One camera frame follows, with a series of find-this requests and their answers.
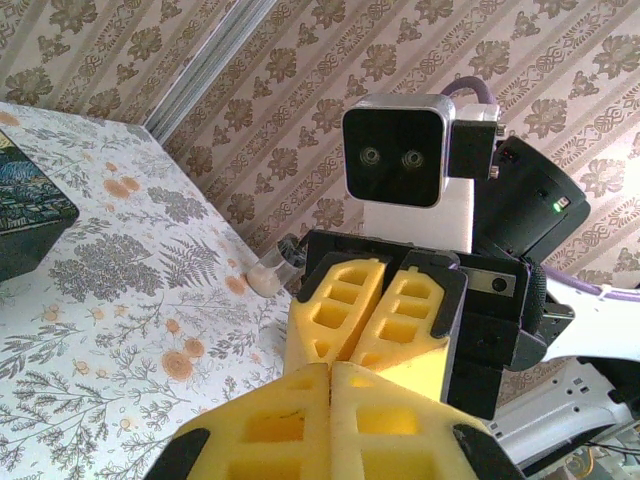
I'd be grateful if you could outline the aluminium frame post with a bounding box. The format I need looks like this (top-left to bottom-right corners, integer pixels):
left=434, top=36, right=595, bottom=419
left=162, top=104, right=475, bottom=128
left=147, top=0, right=254, bottom=144

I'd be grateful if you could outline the starry night painted box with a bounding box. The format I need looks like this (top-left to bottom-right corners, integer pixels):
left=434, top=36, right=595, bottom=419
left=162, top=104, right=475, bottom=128
left=0, top=124, right=81, bottom=284

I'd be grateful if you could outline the floral patterned table cover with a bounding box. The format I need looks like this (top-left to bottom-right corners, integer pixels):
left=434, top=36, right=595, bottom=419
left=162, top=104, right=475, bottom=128
left=0, top=99, right=301, bottom=480

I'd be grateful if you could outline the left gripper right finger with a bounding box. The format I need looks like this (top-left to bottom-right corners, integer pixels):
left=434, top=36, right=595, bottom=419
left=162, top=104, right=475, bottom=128
left=329, top=362, right=526, bottom=480

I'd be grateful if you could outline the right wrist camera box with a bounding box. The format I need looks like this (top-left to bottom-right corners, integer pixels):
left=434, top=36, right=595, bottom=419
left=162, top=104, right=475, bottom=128
left=342, top=93, right=457, bottom=210

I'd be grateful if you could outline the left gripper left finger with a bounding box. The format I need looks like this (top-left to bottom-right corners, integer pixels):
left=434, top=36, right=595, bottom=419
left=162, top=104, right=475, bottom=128
left=144, top=363, right=334, bottom=480

